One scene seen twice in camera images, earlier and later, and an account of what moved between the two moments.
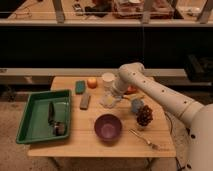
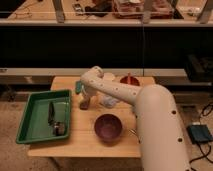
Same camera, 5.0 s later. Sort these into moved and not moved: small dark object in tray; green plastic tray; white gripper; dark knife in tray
Moved: white gripper
Not moved: green plastic tray; dark knife in tray; small dark object in tray
